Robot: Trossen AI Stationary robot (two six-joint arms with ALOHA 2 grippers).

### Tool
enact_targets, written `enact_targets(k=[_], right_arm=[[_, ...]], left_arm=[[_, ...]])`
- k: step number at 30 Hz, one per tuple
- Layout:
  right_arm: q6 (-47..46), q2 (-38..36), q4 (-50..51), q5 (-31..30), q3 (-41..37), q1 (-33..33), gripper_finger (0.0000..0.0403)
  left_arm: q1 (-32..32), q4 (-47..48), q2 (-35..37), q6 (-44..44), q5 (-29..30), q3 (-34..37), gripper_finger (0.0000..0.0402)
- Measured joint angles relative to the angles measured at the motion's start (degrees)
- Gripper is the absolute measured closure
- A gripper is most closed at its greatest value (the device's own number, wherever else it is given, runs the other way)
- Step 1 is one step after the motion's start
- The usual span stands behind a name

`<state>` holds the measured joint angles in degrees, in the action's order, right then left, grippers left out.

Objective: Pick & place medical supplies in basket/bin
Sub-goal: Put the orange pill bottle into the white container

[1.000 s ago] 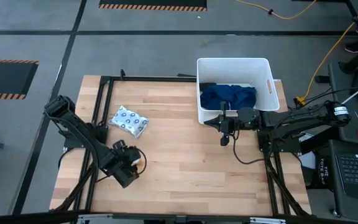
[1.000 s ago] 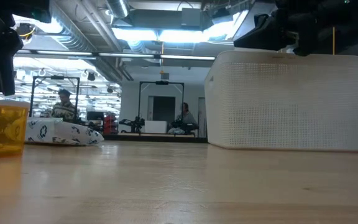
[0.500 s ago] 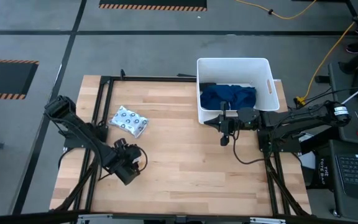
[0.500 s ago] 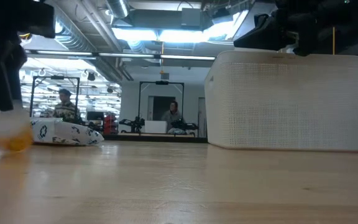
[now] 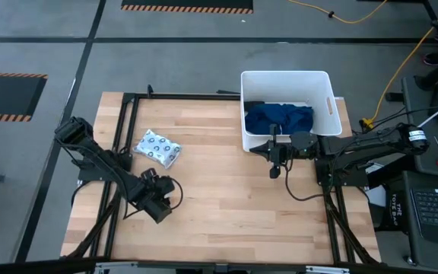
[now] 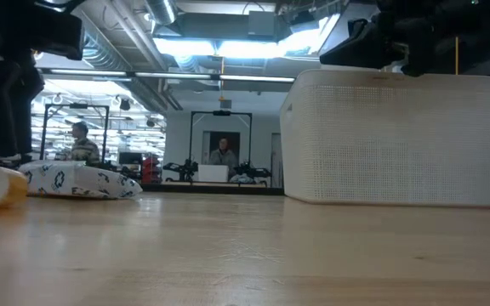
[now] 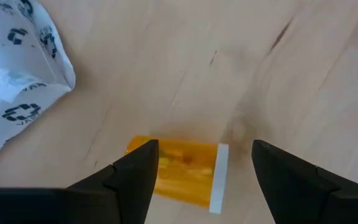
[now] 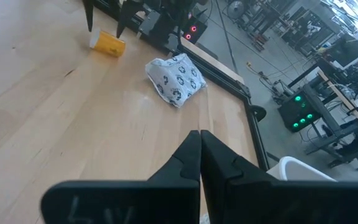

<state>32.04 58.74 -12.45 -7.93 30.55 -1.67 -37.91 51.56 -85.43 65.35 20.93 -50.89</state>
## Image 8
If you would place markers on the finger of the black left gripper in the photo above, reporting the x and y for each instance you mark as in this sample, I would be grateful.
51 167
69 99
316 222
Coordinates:
88 11
127 11

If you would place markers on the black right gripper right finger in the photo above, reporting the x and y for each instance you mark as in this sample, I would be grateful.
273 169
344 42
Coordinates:
259 202

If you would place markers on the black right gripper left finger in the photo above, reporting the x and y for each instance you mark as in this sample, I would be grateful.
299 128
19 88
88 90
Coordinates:
135 202

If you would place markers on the orange pill bottle white cap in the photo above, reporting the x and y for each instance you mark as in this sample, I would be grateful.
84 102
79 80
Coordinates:
110 45

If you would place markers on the white pouch with dark print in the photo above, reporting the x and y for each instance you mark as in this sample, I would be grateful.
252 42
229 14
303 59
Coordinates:
176 79

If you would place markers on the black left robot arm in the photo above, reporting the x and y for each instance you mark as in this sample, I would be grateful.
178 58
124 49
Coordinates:
166 21

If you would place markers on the white perforated plastic bin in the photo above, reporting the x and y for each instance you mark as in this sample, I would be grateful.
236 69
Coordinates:
297 169

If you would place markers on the black round clamp knob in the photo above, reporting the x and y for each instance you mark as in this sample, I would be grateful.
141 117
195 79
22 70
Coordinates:
259 112

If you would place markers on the black box with green lights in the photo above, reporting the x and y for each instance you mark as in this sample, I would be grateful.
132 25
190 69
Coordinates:
291 115

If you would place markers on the grey floor fan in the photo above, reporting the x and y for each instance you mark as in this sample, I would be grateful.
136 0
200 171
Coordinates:
235 9

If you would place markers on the wooden-top workbench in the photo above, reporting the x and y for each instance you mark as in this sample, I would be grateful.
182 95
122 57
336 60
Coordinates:
343 99

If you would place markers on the black monitor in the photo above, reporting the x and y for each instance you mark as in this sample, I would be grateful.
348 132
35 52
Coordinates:
346 51

